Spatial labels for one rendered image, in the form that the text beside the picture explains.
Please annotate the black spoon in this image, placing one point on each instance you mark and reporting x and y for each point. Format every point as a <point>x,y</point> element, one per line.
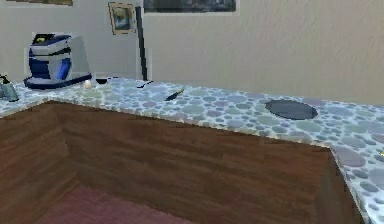
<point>144,84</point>

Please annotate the black knife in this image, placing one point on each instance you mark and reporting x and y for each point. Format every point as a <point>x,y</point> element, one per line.
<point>174,95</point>

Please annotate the black floor lamp pole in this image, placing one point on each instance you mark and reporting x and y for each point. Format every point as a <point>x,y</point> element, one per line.
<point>141,43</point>

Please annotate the white egg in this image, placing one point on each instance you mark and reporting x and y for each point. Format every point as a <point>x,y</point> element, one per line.
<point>88,84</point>

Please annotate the brown counter with pebble top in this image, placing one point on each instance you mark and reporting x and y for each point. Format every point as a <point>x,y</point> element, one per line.
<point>186,160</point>

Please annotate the blue and grey coffee machine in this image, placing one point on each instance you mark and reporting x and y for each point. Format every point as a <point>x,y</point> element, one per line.
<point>53,63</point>

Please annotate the grey green kettle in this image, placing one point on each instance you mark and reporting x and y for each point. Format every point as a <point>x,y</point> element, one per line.
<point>8,89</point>

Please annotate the white framed dark picture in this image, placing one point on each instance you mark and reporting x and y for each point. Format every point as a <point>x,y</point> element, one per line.
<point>40,2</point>

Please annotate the small black bowl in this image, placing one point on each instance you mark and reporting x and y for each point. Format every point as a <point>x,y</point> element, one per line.
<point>101,81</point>

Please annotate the dark grey plate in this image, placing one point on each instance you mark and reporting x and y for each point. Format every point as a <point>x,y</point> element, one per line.
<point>291,109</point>

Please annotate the white framed window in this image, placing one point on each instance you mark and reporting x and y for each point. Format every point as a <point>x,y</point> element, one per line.
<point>190,6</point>

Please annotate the gold framed picture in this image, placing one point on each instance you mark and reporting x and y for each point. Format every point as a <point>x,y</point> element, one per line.
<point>122,18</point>

